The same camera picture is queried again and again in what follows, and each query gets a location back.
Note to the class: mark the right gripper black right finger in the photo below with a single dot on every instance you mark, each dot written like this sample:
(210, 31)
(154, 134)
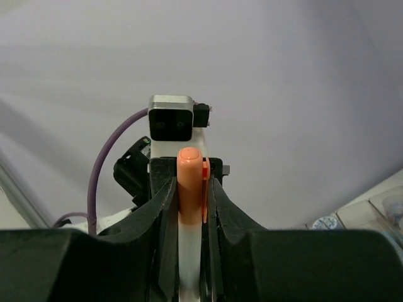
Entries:
(251, 263)

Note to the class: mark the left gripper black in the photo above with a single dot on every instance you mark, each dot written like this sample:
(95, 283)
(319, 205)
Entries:
(217, 166)

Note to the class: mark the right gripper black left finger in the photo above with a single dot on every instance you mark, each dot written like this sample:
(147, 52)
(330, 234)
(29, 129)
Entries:
(133, 260)

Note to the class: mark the clear grey highlighter marker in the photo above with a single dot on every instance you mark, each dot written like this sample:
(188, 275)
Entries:
(189, 186)

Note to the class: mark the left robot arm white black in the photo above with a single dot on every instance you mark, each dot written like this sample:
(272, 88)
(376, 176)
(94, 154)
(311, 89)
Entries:
(132, 170)

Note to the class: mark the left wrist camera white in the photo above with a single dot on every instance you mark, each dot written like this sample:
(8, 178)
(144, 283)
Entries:
(176, 122)

